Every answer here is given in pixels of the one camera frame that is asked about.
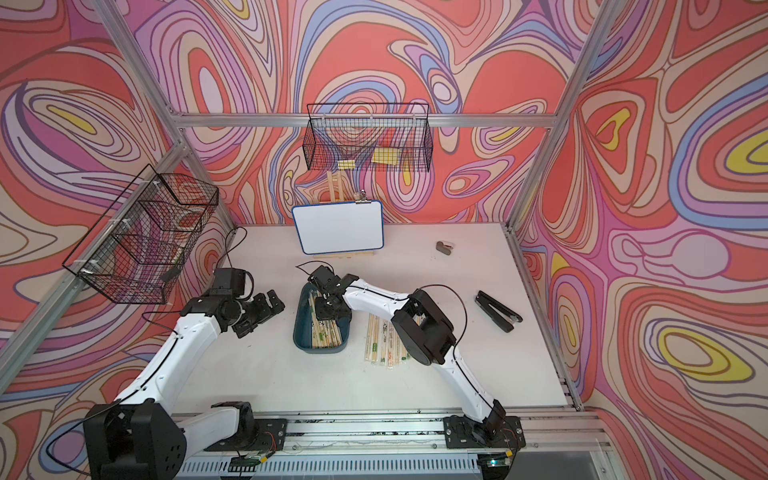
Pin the wrapped chopsticks in box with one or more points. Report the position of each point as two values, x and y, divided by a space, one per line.
324 333

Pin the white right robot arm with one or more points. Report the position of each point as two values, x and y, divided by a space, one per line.
425 331

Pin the blue framed whiteboard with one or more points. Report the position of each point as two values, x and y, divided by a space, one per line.
338 226

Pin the black wire basket left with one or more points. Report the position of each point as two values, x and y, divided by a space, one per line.
137 249

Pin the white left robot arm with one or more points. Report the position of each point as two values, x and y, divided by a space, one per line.
136 437

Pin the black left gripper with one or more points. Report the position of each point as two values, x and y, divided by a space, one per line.
264 310

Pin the olive and white stapler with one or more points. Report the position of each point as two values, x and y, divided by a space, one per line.
444 248

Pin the teal plastic storage box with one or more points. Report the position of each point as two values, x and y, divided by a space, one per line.
302 325

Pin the yellow sticky note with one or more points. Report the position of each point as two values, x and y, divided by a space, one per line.
386 156

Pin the wooden whiteboard easel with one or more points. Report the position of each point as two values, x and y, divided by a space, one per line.
335 186

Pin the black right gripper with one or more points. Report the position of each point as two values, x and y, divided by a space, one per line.
323 315

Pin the black wire basket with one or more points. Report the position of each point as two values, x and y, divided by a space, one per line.
341 136
137 249

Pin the black wire basket back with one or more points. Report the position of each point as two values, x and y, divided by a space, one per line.
341 136

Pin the green circuit board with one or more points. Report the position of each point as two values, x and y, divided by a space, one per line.
245 464

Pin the chopsticks pair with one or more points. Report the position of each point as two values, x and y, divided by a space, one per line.
375 339
369 338

